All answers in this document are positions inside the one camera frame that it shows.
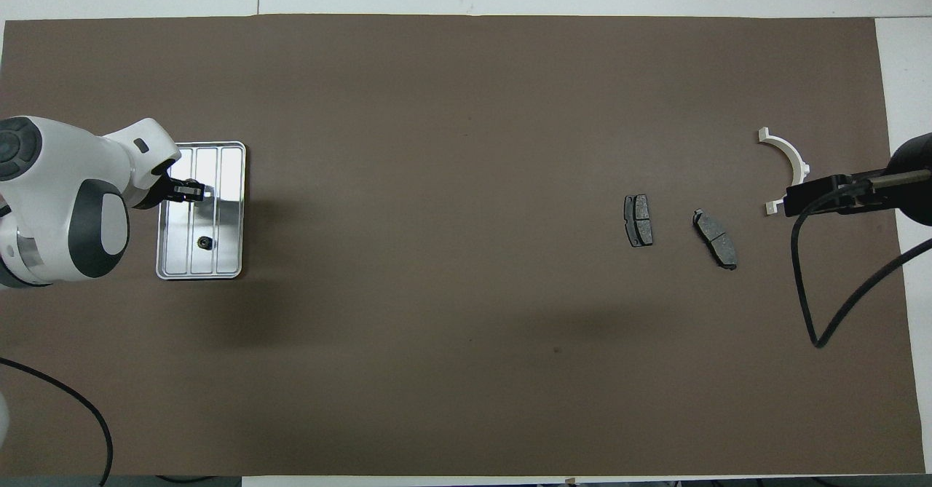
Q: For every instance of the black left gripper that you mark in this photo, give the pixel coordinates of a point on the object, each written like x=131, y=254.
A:
x=156, y=190

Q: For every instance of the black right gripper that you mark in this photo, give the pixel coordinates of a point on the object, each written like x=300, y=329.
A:
x=916, y=196

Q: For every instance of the small black bearing gear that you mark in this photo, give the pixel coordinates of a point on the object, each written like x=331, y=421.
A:
x=204, y=242

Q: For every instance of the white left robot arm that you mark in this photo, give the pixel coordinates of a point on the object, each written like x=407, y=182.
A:
x=58, y=203

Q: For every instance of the silver metal tray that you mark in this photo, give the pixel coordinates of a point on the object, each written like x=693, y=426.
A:
x=218, y=218

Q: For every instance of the dark grey curved brake pad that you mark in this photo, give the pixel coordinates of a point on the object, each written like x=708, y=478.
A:
x=715, y=238

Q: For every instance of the dark grey rectangular brake pad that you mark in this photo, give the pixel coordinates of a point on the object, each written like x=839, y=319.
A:
x=638, y=220

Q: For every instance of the brown table mat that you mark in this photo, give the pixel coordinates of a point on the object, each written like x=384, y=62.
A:
x=473, y=181

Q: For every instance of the white curved plastic bracket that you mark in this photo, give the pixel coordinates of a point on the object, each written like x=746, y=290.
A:
x=790, y=153

